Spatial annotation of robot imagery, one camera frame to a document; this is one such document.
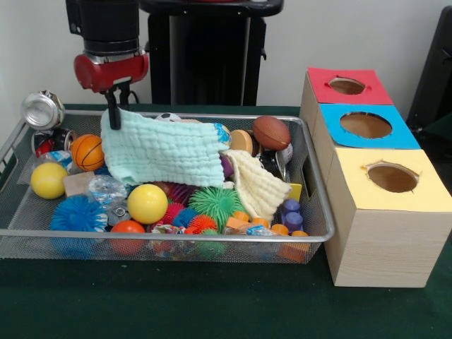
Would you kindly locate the dark green table cloth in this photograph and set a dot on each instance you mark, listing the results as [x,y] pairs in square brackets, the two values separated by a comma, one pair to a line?
[212,303]

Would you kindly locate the wooden three-hole box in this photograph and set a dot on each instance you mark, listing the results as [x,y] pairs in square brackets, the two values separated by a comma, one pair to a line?
[381,247]

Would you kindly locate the mint green cloth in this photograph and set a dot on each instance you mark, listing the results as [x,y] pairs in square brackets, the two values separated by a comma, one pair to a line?
[162,152]

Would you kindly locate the smooth yellow ball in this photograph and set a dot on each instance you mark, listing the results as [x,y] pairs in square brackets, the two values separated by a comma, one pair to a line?
[147,203]

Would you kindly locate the cream waffle cloth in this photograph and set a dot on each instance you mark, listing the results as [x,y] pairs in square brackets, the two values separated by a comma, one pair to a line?
[257,183]

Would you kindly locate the crushed silver drink can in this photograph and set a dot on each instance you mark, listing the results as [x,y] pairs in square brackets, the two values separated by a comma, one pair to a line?
[42,111]

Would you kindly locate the black upright stand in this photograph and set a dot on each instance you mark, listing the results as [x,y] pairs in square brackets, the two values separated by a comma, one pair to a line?
[434,70]

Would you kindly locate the green spiky ball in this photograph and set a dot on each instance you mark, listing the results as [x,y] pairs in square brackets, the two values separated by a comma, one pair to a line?
[212,203]

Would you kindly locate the orange basketball toy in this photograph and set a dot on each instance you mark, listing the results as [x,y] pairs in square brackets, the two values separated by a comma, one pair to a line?
[86,153]

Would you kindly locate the brown football toy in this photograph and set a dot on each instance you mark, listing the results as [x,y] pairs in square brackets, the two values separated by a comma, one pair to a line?
[271,132]

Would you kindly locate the yellow tennis ball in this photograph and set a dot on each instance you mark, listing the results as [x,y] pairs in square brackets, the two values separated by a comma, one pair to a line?
[49,181]

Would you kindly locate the blue spiky ball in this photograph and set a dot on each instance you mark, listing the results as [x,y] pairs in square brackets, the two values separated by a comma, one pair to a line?
[79,213]

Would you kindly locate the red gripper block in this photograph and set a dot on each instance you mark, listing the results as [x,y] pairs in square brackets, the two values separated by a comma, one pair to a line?
[109,72]

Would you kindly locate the shallow clear mesh bin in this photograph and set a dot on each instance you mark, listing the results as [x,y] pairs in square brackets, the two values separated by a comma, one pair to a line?
[176,247]

